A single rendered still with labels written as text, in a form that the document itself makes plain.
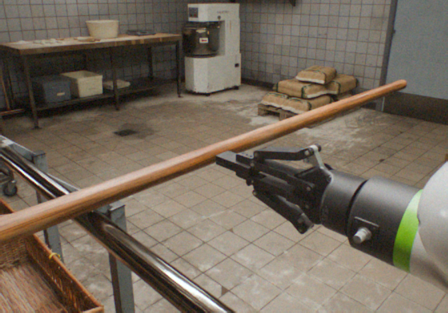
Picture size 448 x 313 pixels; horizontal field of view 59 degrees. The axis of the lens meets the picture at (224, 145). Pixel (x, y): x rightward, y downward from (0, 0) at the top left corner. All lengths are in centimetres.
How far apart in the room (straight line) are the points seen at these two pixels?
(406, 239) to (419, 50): 493
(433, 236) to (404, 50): 511
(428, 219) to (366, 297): 195
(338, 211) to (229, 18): 581
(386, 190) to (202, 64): 552
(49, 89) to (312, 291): 390
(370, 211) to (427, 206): 14
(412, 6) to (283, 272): 384
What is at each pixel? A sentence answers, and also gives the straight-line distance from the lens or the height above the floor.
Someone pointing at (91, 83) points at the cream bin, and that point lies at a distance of 535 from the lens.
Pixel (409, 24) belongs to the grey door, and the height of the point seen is 110.
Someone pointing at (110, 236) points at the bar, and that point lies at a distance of 49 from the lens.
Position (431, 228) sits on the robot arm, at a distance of 33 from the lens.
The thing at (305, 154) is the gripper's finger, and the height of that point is 125.
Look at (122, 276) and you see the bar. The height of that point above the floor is 75.
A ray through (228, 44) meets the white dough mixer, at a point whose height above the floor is 73.
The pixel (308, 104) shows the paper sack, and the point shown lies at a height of 27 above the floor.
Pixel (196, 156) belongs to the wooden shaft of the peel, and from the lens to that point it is 61.
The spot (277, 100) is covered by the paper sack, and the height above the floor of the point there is 24.
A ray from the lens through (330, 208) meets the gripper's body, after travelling 49.
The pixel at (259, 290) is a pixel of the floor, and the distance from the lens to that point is 220.
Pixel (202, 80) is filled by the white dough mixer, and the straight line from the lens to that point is 596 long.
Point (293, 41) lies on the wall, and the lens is 621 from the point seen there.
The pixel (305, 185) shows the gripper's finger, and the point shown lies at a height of 121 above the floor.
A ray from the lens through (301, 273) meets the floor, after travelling 233.
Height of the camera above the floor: 144
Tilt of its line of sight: 21 degrees down
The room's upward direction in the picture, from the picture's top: straight up
